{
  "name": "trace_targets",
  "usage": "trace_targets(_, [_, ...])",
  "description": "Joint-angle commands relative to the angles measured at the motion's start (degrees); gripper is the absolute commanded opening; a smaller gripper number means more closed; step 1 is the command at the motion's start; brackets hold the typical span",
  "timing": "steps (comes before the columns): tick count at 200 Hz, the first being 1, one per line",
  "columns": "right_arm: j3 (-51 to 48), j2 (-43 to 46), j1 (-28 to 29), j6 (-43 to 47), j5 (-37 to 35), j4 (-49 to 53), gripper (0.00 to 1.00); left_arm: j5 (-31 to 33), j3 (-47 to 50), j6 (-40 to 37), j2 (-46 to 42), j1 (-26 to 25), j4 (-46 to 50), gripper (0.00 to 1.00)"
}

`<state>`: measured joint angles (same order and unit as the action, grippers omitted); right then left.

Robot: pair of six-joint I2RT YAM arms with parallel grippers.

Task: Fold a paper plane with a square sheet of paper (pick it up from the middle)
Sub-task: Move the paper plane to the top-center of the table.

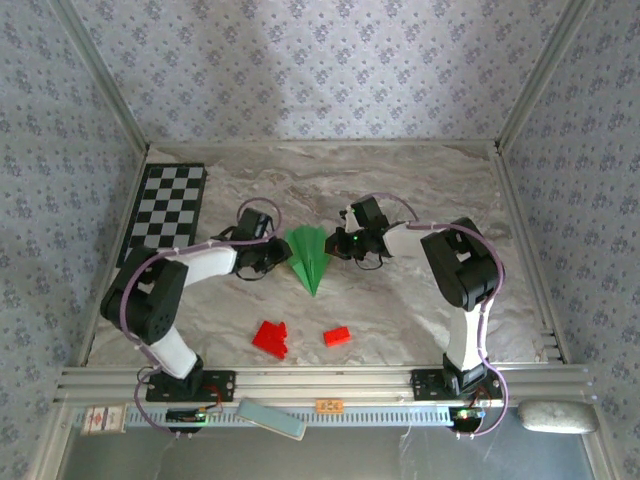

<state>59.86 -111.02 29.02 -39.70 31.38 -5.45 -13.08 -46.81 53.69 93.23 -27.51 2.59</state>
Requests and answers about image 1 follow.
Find aluminium corner post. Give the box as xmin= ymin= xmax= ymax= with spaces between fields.
xmin=49 ymin=0 xmax=151 ymax=151
xmin=494 ymin=0 xmax=597 ymax=151

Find grey slotted cable duct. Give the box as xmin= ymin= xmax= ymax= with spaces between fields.
xmin=122 ymin=404 xmax=454 ymax=429

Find aluminium side rail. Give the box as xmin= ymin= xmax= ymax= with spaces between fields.
xmin=74 ymin=144 xmax=151 ymax=367
xmin=492 ymin=148 xmax=571 ymax=364

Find grey-blue flat block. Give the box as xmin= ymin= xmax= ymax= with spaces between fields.
xmin=234 ymin=398 xmax=307 ymax=441

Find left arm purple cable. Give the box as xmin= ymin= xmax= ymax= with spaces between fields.
xmin=122 ymin=197 xmax=284 ymax=441

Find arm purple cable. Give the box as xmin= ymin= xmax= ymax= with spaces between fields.
xmin=357 ymin=193 xmax=510 ymax=441
xmin=122 ymin=197 xmax=284 ymax=441

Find red and white card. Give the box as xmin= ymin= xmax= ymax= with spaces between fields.
xmin=79 ymin=404 xmax=126 ymax=436

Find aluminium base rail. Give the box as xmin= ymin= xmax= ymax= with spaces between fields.
xmin=53 ymin=364 xmax=599 ymax=407

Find black and grey checkerboard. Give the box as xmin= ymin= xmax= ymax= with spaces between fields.
xmin=115 ymin=162 xmax=208 ymax=269

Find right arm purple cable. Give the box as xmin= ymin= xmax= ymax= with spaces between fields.
xmin=357 ymin=193 xmax=510 ymax=441

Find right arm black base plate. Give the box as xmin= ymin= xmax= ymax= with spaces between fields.
xmin=410 ymin=368 xmax=503 ymax=401

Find large red brick assembly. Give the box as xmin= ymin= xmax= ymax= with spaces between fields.
xmin=251 ymin=320 xmax=290 ymax=360

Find small red toy brick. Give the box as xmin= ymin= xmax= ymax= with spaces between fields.
xmin=322 ymin=325 xmax=352 ymax=347

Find grey stone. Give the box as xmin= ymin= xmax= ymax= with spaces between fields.
xmin=517 ymin=400 xmax=599 ymax=434

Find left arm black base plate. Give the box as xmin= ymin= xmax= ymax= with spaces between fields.
xmin=145 ymin=368 xmax=237 ymax=403

